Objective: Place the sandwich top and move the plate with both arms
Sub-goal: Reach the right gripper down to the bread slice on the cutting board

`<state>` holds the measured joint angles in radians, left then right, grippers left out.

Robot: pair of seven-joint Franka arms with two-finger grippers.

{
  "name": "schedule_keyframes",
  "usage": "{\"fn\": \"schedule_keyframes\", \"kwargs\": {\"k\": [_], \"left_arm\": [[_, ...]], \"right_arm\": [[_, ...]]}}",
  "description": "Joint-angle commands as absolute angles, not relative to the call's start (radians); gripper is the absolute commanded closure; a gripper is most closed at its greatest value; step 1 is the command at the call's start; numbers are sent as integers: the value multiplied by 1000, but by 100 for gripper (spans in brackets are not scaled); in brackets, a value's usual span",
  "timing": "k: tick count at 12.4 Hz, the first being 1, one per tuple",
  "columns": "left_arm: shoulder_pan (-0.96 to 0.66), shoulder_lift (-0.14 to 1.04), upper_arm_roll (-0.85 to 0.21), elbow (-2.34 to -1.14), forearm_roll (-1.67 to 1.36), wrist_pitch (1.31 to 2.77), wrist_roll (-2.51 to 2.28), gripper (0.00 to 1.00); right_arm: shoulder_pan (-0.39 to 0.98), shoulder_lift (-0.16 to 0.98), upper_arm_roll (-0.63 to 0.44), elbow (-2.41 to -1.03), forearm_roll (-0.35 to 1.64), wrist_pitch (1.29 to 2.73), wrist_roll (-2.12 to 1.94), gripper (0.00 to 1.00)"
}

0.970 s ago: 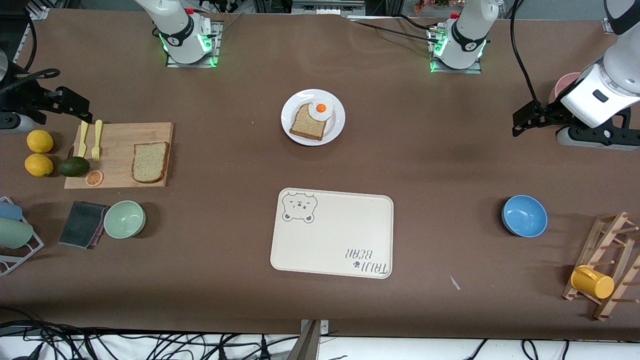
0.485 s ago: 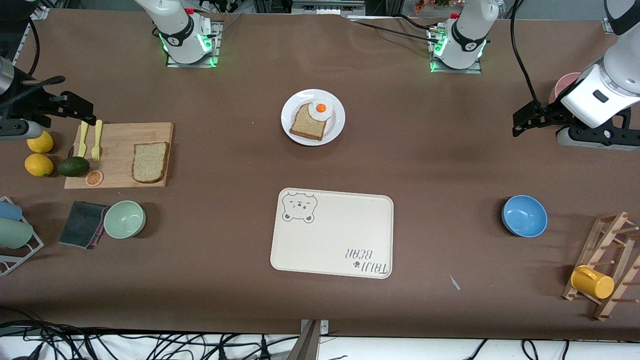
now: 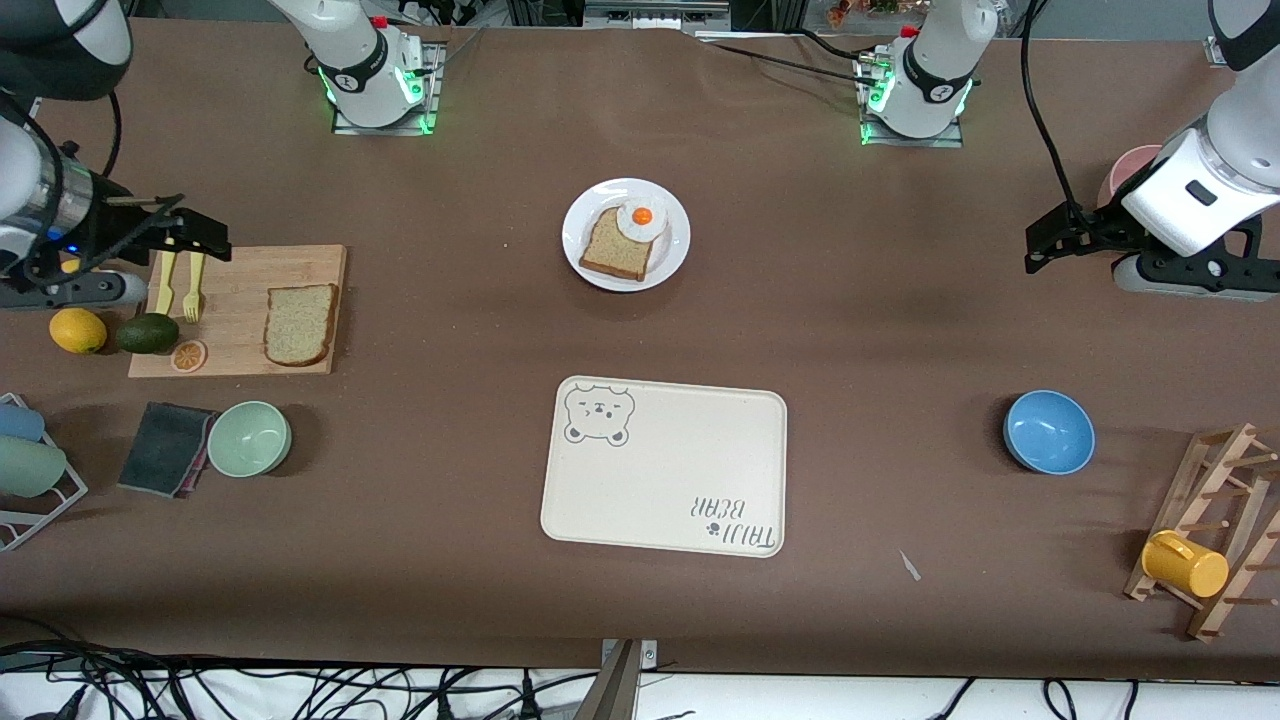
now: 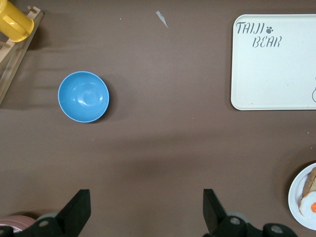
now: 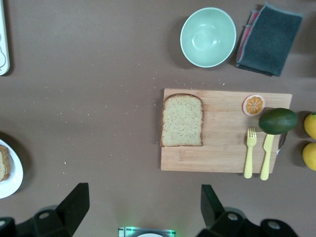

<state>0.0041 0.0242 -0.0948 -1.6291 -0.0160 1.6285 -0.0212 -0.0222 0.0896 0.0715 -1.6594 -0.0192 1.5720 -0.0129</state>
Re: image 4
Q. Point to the small paper scrap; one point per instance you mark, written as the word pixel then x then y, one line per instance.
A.
pixel 161 18

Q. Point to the cream bear print tray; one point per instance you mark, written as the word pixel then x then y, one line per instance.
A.
pixel 271 74

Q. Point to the pink bowl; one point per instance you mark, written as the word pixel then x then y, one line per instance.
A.
pixel 17 221

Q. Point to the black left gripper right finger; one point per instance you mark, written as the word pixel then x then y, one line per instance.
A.
pixel 214 217

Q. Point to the brown bread slice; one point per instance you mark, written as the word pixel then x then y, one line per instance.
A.
pixel 309 182

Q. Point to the wooden cup rack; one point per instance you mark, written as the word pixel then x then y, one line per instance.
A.
pixel 14 56

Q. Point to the blue bowl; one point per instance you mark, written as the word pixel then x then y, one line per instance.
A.
pixel 84 96

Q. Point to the toy fried egg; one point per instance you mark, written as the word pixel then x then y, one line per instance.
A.
pixel 307 207

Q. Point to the yellow cup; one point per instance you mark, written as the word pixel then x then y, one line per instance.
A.
pixel 12 19

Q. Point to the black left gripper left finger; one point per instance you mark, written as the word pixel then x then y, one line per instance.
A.
pixel 74 212

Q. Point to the white round plate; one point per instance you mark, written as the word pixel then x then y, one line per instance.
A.
pixel 295 197

